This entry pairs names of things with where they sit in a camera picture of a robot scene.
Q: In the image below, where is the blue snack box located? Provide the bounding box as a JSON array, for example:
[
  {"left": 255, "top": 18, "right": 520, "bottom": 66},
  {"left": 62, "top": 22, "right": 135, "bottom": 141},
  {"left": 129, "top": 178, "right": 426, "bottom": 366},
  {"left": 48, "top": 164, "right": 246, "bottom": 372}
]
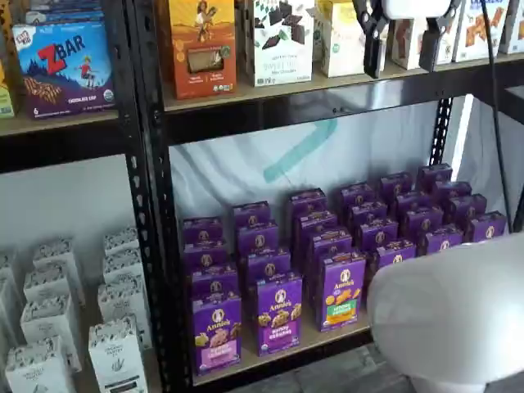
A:
[{"left": 23, "top": 0, "right": 106, "bottom": 26}]

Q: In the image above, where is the white box yellow print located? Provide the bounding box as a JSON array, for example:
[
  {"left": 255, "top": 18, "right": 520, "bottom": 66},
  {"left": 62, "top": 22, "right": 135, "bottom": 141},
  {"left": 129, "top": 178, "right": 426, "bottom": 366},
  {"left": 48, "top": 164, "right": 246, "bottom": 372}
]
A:
[{"left": 314, "top": 0, "right": 368, "bottom": 79}]

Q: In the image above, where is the purple box green orange patch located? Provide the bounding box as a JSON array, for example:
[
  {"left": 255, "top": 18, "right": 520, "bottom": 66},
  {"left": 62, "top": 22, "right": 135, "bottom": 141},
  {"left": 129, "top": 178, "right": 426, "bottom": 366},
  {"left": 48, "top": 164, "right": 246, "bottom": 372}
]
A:
[{"left": 314, "top": 251, "right": 367, "bottom": 333}]

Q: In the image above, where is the purple box pink patch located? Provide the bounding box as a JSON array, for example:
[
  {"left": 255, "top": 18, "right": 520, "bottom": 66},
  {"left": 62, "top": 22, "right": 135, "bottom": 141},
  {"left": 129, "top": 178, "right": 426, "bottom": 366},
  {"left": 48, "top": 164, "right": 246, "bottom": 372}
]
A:
[{"left": 192, "top": 296, "right": 243, "bottom": 377}]

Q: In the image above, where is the white box brown cracker print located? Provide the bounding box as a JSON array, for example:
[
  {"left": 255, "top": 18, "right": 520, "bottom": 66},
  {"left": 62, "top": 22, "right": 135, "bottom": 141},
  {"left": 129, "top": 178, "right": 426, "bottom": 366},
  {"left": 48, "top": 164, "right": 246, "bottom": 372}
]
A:
[
  {"left": 434, "top": 16, "right": 466, "bottom": 66},
  {"left": 386, "top": 16, "right": 425, "bottom": 70}
]

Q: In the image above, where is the green orange snack box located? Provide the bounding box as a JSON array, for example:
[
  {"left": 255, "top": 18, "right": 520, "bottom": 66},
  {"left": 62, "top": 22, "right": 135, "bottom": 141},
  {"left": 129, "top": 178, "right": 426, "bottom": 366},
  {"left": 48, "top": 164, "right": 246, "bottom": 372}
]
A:
[{"left": 0, "top": 59, "right": 16, "bottom": 120}]

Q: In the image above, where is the white pantry box black label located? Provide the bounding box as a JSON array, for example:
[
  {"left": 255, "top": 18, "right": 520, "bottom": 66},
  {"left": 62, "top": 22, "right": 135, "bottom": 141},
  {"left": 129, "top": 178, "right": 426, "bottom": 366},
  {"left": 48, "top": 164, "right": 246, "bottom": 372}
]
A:
[{"left": 88, "top": 316, "right": 149, "bottom": 393}]

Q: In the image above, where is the blue purple Zbar box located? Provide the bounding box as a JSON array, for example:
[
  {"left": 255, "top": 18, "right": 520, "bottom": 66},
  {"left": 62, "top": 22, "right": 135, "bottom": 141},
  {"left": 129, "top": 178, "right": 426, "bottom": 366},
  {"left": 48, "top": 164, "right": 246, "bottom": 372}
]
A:
[{"left": 11, "top": 20, "right": 116, "bottom": 120}]

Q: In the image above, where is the white cardboard snack box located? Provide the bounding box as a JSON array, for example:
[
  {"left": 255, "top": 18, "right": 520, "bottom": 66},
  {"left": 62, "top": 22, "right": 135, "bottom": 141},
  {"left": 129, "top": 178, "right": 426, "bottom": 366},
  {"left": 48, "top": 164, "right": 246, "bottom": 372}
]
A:
[{"left": 497, "top": 0, "right": 524, "bottom": 55}]

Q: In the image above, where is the black metal shelf rack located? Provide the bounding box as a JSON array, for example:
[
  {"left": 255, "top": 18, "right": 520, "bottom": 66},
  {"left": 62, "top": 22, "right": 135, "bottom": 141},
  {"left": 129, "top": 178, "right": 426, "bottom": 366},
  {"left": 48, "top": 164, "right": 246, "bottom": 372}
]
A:
[
  {"left": 134, "top": 0, "right": 524, "bottom": 393},
  {"left": 0, "top": 0, "right": 155, "bottom": 369}
]

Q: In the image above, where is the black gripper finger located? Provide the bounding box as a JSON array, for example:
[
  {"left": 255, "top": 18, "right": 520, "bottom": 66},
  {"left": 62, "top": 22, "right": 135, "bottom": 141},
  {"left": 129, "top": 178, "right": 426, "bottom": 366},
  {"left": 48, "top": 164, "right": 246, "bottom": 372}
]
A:
[
  {"left": 418, "top": 0, "right": 462, "bottom": 73},
  {"left": 352, "top": 0, "right": 388, "bottom": 79}
]

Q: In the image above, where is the orange box woman print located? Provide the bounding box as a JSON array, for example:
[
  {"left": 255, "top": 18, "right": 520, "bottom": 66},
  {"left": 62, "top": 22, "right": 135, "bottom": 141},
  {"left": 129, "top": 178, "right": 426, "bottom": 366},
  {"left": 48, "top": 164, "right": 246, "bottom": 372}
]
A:
[{"left": 158, "top": 0, "right": 238, "bottom": 101}]

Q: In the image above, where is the teal tape stripe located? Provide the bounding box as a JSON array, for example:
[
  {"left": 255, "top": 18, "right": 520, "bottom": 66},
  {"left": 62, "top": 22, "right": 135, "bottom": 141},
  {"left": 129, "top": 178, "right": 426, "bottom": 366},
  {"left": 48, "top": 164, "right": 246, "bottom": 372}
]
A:
[{"left": 261, "top": 117, "right": 339, "bottom": 184}]

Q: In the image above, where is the white blue box cracker print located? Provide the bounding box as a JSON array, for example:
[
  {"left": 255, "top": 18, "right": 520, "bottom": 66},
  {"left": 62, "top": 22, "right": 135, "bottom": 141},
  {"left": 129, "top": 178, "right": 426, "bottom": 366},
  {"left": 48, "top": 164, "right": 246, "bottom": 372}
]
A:
[{"left": 453, "top": 0, "right": 513, "bottom": 64}]

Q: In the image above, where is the white cloth backdrop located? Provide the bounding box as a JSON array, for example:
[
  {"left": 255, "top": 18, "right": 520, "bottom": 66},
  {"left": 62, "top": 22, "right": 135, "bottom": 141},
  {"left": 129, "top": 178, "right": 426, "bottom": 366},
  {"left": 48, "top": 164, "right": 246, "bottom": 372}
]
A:
[{"left": 168, "top": 93, "right": 515, "bottom": 246}]

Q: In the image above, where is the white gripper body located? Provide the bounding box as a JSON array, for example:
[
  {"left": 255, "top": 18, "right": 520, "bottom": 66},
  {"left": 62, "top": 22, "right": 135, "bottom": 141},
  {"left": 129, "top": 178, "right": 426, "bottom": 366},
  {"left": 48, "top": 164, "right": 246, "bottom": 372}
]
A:
[{"left": 383, "top": 0, "right": 448, "bottom": 20}]

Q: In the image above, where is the white box chocolate squares print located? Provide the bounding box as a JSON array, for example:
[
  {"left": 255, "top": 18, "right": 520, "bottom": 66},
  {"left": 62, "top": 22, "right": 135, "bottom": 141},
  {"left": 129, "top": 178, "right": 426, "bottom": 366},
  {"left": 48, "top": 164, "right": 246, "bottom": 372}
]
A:
[{"left": 251, "top": 0, "right": 316, "bottom": 88}]

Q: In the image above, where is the purple box brown bunny print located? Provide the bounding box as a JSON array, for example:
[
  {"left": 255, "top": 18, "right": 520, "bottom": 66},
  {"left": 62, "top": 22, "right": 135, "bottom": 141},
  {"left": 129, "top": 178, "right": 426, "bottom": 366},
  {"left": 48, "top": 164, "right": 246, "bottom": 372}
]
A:
[{"left": 256, "top": 272, "right": 304, "bottom": 357}]

